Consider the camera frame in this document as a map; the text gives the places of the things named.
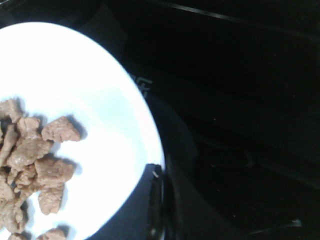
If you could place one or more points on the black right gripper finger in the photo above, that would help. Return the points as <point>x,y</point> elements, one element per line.
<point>154,213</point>

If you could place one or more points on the brown meat pieces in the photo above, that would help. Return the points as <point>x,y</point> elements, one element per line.
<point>26,166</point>

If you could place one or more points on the light blue plate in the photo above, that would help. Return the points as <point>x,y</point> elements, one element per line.
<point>54,71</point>

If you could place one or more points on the black glass cooktop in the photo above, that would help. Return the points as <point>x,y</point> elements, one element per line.
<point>234,89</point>

